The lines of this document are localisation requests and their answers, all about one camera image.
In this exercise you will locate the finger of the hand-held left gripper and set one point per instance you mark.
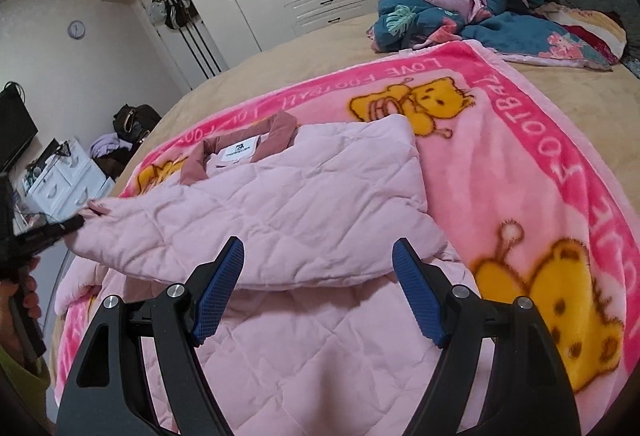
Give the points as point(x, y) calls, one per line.
point(52, 230)

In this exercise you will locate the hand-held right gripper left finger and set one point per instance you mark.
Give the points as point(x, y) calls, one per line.
point(222, 281)

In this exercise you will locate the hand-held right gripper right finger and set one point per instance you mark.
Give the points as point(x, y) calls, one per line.
point(415, 286)

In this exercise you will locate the pink quilted jacket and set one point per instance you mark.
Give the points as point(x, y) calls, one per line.
point(300, 196)

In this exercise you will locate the person's left forearm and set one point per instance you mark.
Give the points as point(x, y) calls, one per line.
point(17, 376)

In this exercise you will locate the dark clothes pile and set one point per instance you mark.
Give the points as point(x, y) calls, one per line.
point(112, 165)

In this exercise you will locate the person's left hand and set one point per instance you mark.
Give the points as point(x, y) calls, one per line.
point(30, 296)

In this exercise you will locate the grey round chair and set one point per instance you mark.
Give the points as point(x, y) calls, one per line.
point(52, 276)

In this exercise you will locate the white drawer cabinet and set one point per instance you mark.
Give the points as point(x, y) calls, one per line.
point(70, 181)

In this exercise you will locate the black flat screen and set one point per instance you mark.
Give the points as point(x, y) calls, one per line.
point(15, 130)

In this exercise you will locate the light purple cloth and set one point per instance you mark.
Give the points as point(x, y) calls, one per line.
point(107, 144)

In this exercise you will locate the black bag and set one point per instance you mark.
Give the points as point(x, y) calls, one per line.
point(135, 120)

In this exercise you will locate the pink printed bear blanket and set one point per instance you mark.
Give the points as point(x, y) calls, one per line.
point(525, 140)

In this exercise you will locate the beige bed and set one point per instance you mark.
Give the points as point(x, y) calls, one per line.
point(300, 60)

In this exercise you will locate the hanging bags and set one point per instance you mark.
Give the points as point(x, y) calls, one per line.
point(172, 5)

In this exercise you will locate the blue patterned pillow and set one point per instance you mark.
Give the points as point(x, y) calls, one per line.
point(632, 65)

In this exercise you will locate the yellow and red blanket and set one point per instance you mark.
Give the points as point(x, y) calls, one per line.
point(590, 23)

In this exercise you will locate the round wall clock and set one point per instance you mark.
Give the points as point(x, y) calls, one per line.
point(76, 29)

